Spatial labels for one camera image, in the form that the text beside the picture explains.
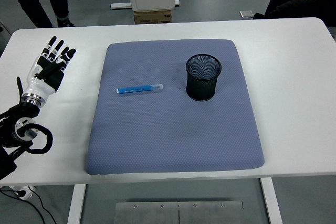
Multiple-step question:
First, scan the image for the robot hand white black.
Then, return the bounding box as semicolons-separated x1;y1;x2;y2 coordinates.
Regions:
16;36;77;102

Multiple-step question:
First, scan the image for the blue marker pen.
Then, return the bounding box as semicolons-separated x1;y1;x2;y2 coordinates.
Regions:
115;83;164;94

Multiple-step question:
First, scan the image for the black mesh pen holder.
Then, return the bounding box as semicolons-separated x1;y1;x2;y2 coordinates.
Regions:
185;54;223;102

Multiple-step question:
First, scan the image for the white power strip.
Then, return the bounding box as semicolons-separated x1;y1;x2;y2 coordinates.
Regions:
10;185;36;200

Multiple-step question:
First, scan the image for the white floor base bar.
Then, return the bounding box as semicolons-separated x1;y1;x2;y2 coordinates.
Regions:
110;0;181;9

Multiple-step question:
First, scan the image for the white table leg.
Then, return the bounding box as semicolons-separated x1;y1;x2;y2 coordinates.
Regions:
260;177;284;224
67;184;87;224

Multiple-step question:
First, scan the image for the cardboard box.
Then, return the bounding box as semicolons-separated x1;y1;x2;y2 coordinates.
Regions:
133;9;173;25

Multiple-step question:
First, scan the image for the blue-grey textured mat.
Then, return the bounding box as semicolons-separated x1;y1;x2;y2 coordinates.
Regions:
85;38;265;175

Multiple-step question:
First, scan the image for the black floor cable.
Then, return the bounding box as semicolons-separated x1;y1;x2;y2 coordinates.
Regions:
0;187;57;224

